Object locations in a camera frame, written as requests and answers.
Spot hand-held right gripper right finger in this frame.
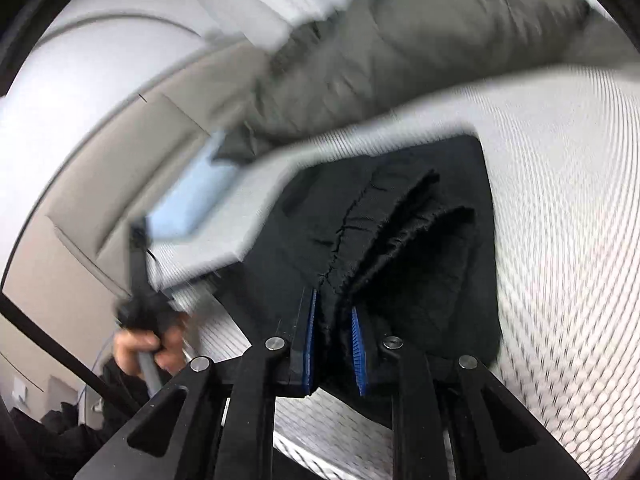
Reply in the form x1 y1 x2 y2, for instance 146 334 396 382
350 307 591 480

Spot person's left forearm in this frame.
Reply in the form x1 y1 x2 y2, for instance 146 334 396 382
10 360 151 480

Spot black pants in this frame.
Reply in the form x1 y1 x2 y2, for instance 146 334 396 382
235 132 503 431

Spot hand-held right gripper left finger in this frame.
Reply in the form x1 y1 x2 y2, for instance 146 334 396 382
75 287 318 480

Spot person's left hand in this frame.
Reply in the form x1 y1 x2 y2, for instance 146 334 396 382
113 312 191 377

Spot blue cable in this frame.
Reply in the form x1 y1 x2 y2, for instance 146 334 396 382
75 339 118 411

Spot beige padded headboard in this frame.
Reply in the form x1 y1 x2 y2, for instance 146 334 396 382
0 40 273 321

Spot light blue pillow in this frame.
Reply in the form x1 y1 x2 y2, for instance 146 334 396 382
144 130 247 241

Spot bed with white patterned mattress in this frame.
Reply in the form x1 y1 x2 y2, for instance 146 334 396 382
145 65 640 480

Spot grey duvet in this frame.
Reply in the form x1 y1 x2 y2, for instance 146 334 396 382
220 0 640 161

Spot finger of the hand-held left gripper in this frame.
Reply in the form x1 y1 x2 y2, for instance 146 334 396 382
128 225 155 301

